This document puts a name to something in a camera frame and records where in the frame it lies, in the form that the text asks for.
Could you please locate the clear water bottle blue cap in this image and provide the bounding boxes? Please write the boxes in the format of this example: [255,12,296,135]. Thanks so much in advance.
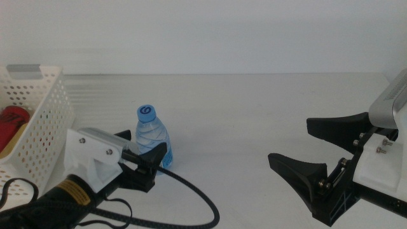
[135,104,174,175]

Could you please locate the yellow tea bottle white cap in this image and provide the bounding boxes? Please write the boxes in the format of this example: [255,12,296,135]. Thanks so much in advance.
[0,122,29,160]

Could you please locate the red soda can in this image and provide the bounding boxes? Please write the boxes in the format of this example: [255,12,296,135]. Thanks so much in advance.
[0,106,31,153]

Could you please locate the white perforated plastic basket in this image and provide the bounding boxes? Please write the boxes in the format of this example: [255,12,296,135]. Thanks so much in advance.
[0,64,76,204]

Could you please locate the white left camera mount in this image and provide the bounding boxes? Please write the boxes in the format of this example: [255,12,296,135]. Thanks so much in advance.
[63,128,125,193]

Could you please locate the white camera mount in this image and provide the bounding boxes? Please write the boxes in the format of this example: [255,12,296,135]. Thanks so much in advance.
[63,128,125,193]
[352,106,407,193]

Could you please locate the black left camera cable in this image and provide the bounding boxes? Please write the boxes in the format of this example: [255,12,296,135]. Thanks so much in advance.
[0,149,221,229]

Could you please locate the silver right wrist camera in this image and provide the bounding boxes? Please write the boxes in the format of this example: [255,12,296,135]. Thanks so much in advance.
[368,68,407,130]

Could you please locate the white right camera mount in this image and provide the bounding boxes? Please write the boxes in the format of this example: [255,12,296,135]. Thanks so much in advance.
[352,106,407,193]

